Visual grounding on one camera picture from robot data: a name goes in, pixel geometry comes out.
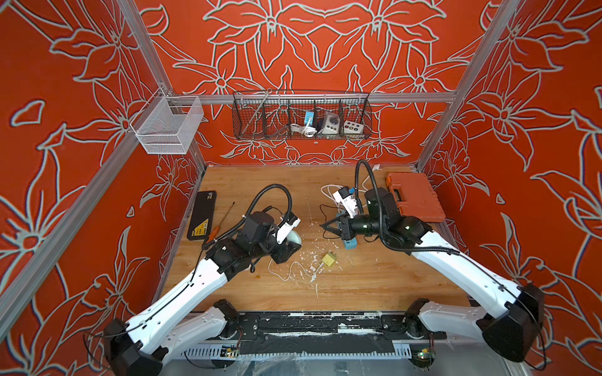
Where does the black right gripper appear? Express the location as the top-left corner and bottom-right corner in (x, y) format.
(321, 214), (387, 242)

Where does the blue usb charger hub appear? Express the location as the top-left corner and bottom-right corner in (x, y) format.
(343, 238), (358, 250)

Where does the thin white cable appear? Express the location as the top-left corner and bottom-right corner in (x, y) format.
(267, 260), (325, 283)

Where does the yellow plug adapter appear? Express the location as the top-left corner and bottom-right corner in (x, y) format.
(321, 252), (337, 267)

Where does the white bluetooth headset case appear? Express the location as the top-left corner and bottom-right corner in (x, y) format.
(286, 230), (303, 245)

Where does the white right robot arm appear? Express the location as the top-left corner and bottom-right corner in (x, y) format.
(322, 186), (545, 363)

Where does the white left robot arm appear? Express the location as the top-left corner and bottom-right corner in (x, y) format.
(103, 211), (302, 375)

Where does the black flat tool case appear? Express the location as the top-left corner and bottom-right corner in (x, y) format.
(187, 191), (217, 241)

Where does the orange plastic tool case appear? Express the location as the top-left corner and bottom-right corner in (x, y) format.
(386, 172), (446, 223)

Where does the white socket cube in basket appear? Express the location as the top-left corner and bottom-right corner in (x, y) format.
(343, 121), (365, 137)

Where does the white power strip in basket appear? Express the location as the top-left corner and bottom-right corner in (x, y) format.
(319, 112), (341, 136)

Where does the blue box in basket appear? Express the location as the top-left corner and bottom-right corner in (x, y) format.
(304, 111), (314, 127)

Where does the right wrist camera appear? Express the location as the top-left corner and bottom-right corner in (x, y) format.
(333, 186), (359, 219)

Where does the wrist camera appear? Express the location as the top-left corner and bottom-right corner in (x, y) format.
(276, 213), (300, 244)
(333, 186), (359, 219)

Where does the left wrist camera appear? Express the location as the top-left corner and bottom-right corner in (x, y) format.
(276, 213), (300, 244)

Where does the orange handled screwdriver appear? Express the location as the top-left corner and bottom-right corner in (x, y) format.
(202, 202), (235, 251)

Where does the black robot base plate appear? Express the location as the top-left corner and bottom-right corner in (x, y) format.
(194, 311), (448, 356)

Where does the black wire wall basket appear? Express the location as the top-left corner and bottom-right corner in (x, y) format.
(232, 89), (375, 141)

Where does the clear plastic wall bin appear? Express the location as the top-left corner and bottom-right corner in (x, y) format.
(132, 97), (205, 155)

